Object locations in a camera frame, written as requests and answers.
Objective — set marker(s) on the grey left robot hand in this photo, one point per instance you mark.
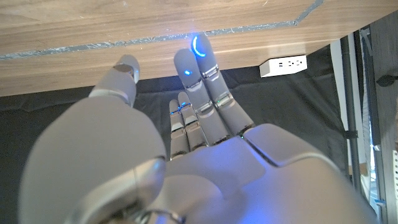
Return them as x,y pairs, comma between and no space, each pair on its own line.
217,174

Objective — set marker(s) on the black backdrop cloth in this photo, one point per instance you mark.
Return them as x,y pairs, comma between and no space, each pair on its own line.
280,109

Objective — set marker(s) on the white power strip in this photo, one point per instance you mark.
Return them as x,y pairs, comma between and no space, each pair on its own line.
283,66

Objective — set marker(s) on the black backdrop stand pole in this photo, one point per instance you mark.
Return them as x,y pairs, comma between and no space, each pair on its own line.
349,109

